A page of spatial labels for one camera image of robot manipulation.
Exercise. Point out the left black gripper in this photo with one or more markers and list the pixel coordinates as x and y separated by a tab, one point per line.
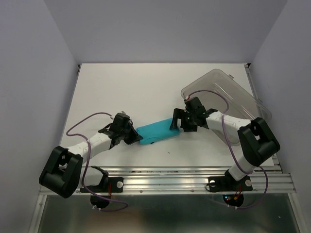
134	136

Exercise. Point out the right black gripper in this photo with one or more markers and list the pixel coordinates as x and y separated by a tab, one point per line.
178	113

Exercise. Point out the turquoise t shirt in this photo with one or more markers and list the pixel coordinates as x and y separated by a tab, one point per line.
156	132

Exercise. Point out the clear plastic bin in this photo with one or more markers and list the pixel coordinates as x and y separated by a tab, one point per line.
217	90

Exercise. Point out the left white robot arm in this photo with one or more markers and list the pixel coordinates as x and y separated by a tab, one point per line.
66	168

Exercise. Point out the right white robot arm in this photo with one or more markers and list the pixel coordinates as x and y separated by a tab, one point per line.
256	139

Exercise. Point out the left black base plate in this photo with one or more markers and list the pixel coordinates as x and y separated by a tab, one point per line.
111	185

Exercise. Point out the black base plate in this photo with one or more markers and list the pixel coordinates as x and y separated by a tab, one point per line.
226	184
111	185

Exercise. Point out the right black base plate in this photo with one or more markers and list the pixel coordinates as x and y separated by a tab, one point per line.
226	184

